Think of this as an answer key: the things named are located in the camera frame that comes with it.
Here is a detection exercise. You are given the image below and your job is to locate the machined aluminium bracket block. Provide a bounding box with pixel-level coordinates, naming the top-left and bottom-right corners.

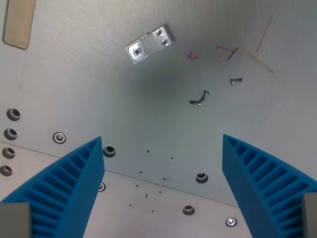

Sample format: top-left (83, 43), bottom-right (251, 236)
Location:
top-left (125, 23), bottom-right (174, 65)

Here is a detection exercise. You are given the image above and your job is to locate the bent thin metal strip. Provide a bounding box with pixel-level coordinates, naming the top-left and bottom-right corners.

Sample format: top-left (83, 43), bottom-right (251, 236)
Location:
top-left (228, 47), bottom-right (274, 74)

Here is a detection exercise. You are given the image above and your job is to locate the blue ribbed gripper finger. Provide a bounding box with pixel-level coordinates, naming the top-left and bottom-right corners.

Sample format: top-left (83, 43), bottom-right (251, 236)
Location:
top-left (221, 134), bottom-right (317, 238)
top-left (0, 135), bottom-right (105, 238)

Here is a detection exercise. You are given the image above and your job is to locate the tan rounded rectangular plate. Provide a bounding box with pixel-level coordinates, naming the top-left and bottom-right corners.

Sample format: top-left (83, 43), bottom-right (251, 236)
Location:
top-left (2, 0), bottom-right (37, 51)

